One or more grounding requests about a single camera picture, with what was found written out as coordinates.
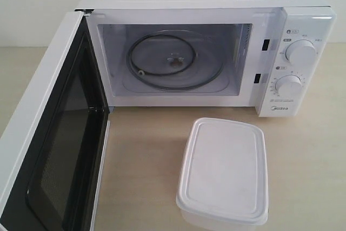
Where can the white lidded plastic container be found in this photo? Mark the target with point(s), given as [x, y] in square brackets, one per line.
[223, 183]

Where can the upper white control knob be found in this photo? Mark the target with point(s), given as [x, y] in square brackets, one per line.
[301, 52]

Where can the white microwave oven body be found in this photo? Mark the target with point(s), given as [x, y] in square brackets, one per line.
[253, 35]

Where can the lower white timer knob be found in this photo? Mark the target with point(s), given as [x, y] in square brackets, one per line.
[289, 86]

